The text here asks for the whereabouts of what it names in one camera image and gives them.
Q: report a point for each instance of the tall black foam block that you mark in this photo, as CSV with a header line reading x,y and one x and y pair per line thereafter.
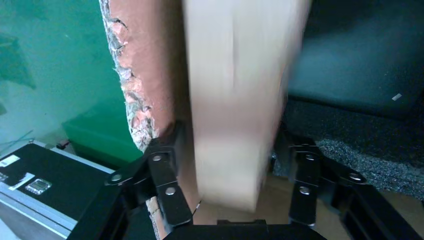
x,y
364,149

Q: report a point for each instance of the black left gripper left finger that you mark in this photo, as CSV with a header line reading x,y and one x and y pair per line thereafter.
x,y
170,198

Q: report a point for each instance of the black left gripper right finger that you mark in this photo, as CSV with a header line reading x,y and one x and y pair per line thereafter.
x,y
304,198

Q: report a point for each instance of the black aluminium-edged case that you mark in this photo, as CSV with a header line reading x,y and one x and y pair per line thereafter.
x,y
66,179

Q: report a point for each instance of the small plain cardboard box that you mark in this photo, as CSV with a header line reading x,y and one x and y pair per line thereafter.
x,y
238,99

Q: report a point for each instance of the green plastic crate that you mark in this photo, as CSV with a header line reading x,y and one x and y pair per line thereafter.
x,y
99,139

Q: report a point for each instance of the big torn cardboard box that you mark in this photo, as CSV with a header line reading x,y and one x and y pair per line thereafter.
x,y
149,66

